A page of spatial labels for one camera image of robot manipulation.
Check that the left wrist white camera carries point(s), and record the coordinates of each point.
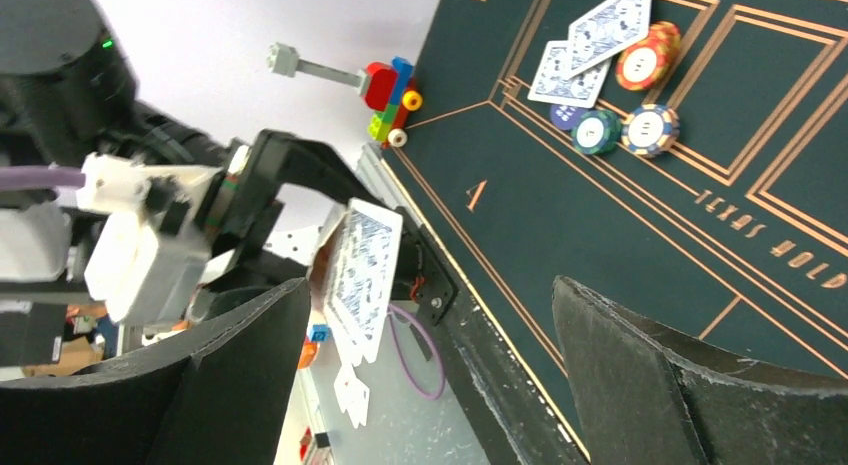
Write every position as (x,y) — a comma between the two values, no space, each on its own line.
(144,274)

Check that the green poker table mat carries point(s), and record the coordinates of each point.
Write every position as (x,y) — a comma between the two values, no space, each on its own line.
(737,235)

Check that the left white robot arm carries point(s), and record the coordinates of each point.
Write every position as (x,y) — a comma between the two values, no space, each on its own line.
(67,88)

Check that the cards on floor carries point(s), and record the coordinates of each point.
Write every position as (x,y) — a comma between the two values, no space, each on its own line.
(352,395)

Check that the dealt card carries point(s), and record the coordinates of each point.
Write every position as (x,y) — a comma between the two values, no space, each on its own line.
(553,82)

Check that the colourful toy block stack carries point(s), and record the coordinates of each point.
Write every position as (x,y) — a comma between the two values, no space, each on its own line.
(390,91)

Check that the purple small blind button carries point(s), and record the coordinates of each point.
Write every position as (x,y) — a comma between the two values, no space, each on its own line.
(566,117)

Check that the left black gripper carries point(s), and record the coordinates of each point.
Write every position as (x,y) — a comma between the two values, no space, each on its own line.
(244,209)

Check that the orange chips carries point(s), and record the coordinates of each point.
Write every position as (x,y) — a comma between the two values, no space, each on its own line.
(645,63)

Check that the stack of playing cards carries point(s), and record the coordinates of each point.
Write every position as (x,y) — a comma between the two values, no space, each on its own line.
(353,269)

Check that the green blue chips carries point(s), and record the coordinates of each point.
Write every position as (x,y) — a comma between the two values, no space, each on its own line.
(597,132)

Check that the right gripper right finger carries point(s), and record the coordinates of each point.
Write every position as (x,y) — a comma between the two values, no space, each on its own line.
(646,393)

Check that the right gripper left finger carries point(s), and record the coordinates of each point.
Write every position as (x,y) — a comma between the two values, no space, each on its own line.
(214,394)

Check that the peach blue chips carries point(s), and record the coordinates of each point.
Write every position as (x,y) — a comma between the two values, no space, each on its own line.
(650,130)

